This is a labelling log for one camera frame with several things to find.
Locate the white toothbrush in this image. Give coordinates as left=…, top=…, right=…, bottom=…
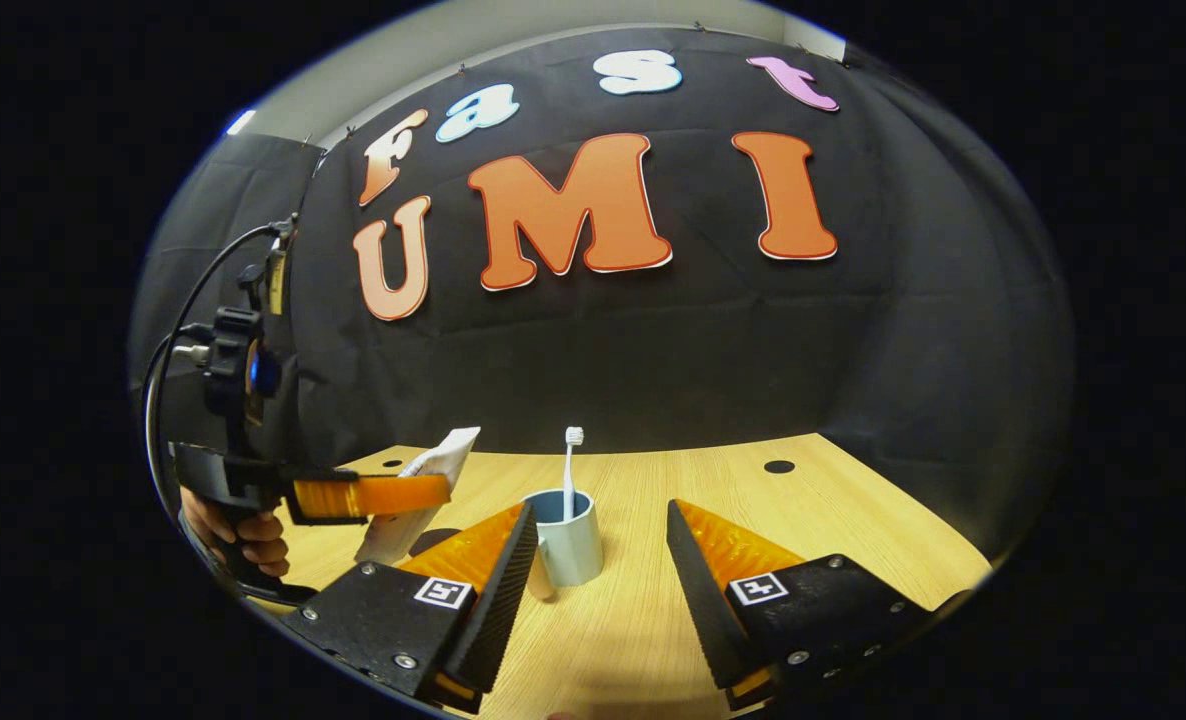
left=561, top=427, right=586, bottom=523

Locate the white toothpaste tube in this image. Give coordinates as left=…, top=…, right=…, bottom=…
left=355, top=427, right=481, bottom=566

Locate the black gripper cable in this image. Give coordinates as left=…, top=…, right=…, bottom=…
left=143, top=222, right=289, bottom=521

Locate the black backdrop cloth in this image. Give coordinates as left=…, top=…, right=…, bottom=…
left=133, top=25, right=1074, bottom=561

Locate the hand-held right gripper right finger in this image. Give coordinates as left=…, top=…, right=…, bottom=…
left=666, top=499, right=939, bottom=711

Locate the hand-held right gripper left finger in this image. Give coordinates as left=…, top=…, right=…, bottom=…
left=283, top=502, right=539, bottom=713

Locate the wooden desktop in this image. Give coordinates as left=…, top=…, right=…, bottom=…
left=253, top=433, right=994, bottom=720

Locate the light blue cup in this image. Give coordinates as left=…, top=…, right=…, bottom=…
left=523, top=488, right=604, bottom=601

